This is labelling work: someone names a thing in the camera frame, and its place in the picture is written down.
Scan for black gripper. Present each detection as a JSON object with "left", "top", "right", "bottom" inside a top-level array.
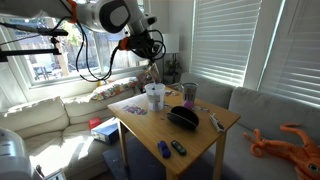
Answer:
[{"left": 131, "top": 31, "right": 160, "bottom": 69}]

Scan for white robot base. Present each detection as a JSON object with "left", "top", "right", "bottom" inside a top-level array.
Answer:
[{"left": 0, "top": 128, "right": 35, "bottom": 180}]

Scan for frosted plastic cup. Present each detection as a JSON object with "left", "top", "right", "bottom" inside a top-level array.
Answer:
[{"left": 143, "top": 82, "right": 167, "bottom": 113}]

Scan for green house plant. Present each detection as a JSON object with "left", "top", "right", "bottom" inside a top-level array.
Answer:
[{"left": 164, "top": 54, "right": 183, "bottom": 84}]

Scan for white shade floor lamp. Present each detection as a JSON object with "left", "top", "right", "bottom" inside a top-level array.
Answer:
[{"left": 161, "top": 33, "right": 181, "bottom": 86}]

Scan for colourful printed cards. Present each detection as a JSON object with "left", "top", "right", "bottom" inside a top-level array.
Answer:
[{"left": 164, "top": 88, "right": 181, "bottom": 98}]

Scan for colourful patterned pillow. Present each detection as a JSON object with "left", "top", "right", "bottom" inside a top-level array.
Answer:
[{"left": 89, "top": 76, "right": 140, "bottom": 102}]

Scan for colourful sticker sheet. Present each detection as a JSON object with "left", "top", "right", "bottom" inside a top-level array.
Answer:
[{"left": 121, "top": 104, "right": 149, "bottom": 117}]

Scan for small purple ball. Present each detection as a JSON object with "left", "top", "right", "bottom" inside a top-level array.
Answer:
[{"left": 183, "top": 99, "right": 195, "bottom": 111}]

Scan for black glasses case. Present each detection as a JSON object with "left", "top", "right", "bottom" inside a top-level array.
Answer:
[{"left": 166, "top": 105, "right": 200, "bottom": 131}]

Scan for small printed card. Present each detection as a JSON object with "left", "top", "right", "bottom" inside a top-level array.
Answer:
[{"left": 192, "top": 104, "right": 211, "bottom": 114}]

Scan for narrow white window blind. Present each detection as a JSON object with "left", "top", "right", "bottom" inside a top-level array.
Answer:
[{"left": 189, "top": 0, "right": 263, "bottom": 88}]

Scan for blue box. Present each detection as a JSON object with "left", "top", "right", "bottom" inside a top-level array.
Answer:
[{"left": 90, "top": 116, "right": 120, "bottom": 146}]

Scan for red box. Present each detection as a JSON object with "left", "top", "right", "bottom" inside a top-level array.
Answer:
[{"left": 87, "top": 116, "right": 103, "bottom": 131}]

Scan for wooden table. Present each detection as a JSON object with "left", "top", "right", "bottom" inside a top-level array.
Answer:
[{"left": 107, "top": 85, "right": 242, "bottom": 180}]

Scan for blue toy car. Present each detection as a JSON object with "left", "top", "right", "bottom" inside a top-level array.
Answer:
[{"left": 157, "top": 140, "right": 172, "bottom": 159}]

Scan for small white toy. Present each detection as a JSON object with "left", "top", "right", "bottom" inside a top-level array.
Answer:
[{"left": 208, "top": 112, "right": 226, "bottom": 134}]

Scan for dark green toy car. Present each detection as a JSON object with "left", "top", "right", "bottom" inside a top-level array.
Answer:
[{"left": 170, "top": 139, "right": 188, "bottom": 157}]

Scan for dark outdoor chair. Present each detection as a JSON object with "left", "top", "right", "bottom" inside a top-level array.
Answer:
[{"left": 32, "top": 64, "right": 50, "bottom": 82}]

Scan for grey sofa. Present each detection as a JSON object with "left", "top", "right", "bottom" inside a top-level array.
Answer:
[{"left": 179, "top": 72, "right": 320, "bottom": 180}]

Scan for white sofa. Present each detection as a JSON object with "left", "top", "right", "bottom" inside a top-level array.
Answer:
[{"left": 0, "top": 77, "right": 146, "bottom": 180}]

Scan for black stand bar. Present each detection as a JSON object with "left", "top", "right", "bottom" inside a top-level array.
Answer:
[{"left": 0, "top": 47, "right": 62, "bottom": 63}]

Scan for wide white window blind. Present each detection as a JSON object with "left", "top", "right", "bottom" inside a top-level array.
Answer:
[{"left": 258, "top": 0, "right": 320, "bottom": 108}]

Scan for white labelled device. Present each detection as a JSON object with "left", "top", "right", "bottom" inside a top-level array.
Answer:
[{"left": 34, "top": 164, "right": 68, "bottom": 180}]

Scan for orange octopus plush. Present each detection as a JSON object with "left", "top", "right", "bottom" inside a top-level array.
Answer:
[{"left": 242, "top": 122, "right": 320, "bottom": 180}]

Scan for orange cable strap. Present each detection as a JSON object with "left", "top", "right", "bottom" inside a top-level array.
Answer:
[
  {"left": 66, "top": 0, "right": 79, "bottom": 24},
  {"left": 118, "top": 36, "right": 131, "bottom": 51}
]

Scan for large white frame window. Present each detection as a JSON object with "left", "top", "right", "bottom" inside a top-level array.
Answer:
[{"left": 0, "top": 0, "right": 150, "bottom": 90}]

